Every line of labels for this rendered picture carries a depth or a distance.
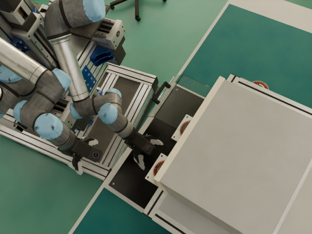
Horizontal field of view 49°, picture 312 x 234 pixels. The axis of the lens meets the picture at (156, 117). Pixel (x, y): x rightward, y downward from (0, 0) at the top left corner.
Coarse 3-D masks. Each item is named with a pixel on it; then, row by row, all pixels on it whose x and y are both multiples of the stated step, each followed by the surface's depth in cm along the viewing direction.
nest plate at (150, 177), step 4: (160, 156) 172; (164, 156) 171; (156, 160) 171; (160, 160) 171; (152, 168) 170; (152, 172) 169; (148, 176) 169; (152, 176) 168; (148, 180) 168; (152, 180) 168; (156, 184) 166
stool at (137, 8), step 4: (116, 0) 316; (120, 0) 315; (124, 0) 316; (136, 0) 311; (164, 0) 312; (112, 4) 315; (116, 4) 316; (136, 4) 310; (112, 8) 319; (136, 8) 308; (136, 12) 306; (136, 16) 305
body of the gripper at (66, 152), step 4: (76, 140) 121; (80, 140) 126; (84, 140) 127; (68, 148) 119; (64, 152) 125; (68, 152) 125; (72, 152) 125; (72, 156) 126; (76, 156) 125; (80, 156) 127
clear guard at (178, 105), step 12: (180, 84) 154; (192, 84) 152; (204, 84) 151; (168, 96) 152; (180, 96) 151; (192, 96) 150; (204, 96) 149; (156, 108) 153; (168, 108) 150; (180, 108) 149; (192, 108) 148; (168, 120) 148; (180, 120) 147
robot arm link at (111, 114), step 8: (104, 104) 138; (112, 104) 136; (104, 112) 134; (112, 112) 134; (120, 112) 139; (104, 120) 135; (112, 120) 135; (120, 120) 137; (112, 128) 138; (120, 128) 139
